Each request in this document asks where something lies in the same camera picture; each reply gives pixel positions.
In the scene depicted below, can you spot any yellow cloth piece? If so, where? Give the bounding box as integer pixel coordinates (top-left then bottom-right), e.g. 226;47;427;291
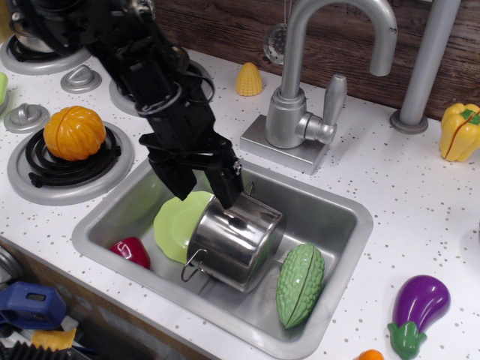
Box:
31;328;77;351

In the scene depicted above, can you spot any grey stove knob lower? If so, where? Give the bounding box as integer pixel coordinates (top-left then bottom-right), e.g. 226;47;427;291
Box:
4;103;50;134

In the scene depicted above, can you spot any yellow toy corn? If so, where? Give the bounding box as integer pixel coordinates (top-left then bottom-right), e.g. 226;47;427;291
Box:
235;62;263;97

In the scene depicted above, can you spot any silver toy faucet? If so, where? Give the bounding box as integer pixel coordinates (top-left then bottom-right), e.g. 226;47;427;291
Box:
239;0;398;176

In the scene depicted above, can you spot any grey metal sink basin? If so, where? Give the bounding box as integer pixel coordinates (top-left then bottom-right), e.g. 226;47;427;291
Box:
72;162;373;359

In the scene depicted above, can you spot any front stove burner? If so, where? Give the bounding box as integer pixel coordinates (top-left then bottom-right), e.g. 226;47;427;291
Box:
7;123;134;206

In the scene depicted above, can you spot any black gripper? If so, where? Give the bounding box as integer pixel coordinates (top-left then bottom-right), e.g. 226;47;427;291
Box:
138;100;243;209

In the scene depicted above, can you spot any orange toy fruit bottom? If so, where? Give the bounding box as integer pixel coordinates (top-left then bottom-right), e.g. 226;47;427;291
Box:
355;349;385;360

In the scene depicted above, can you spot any blue clamp tool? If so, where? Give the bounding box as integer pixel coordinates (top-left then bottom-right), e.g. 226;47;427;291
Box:
1;281;67;330

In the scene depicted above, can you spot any green toy bitter gourd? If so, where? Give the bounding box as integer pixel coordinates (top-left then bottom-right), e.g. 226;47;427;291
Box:
276;244;325;329

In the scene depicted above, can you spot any lidded steel pot back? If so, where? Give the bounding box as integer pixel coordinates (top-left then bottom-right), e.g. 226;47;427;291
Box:
9;12;54;53

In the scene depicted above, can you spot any grey stove knob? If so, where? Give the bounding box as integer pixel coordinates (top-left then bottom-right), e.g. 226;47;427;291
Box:
4;103;50;134
60;64;102;94

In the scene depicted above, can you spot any light green object left edge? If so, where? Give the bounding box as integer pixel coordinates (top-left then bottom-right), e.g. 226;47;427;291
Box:
0;72;9;115

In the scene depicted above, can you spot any light green plastic plate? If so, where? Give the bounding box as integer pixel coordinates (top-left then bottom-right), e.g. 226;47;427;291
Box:
154;190;214;264

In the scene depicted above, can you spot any stainless steel pot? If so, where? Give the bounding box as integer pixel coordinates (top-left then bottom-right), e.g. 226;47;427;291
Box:
181;193;286;293

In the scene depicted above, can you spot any yellow toy bell pepper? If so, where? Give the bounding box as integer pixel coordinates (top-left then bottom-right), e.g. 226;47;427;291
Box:
439;103;479;162

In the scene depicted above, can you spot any purple toy eggplant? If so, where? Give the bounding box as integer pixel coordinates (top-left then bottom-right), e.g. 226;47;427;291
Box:
387;274;451;359

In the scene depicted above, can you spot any back stove burner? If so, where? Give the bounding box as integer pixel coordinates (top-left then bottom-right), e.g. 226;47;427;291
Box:
1;42;91;76

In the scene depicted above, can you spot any grey stove knob upper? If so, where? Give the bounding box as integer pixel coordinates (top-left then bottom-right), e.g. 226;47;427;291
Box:
60;64;102;94

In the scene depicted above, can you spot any orange toy pumpkin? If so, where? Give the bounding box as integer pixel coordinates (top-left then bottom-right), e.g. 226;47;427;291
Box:
43;106;107;161

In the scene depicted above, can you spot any hanging clear strainer spoon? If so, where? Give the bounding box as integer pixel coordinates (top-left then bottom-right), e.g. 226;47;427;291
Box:
262;1;293;65

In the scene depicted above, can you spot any grey vertical pole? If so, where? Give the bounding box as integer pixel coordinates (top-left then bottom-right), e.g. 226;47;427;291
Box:
390;0;461;135

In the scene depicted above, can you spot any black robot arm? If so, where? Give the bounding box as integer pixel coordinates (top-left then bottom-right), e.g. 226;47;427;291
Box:
7;1;243;208

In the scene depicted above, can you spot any red toy pepper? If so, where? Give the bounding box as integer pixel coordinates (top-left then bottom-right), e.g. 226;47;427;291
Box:
109;236;151;269

